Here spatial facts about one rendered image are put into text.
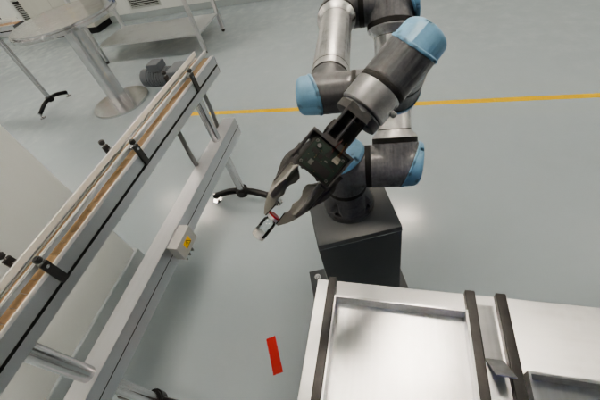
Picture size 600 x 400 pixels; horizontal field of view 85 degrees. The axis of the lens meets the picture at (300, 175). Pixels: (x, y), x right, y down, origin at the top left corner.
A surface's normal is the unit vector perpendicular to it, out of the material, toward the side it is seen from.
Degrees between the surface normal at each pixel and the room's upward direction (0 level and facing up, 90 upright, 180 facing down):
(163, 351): 0
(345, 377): 0
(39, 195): 90
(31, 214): 90
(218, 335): 0
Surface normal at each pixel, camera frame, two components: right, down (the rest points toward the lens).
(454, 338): -0.19, -0.68
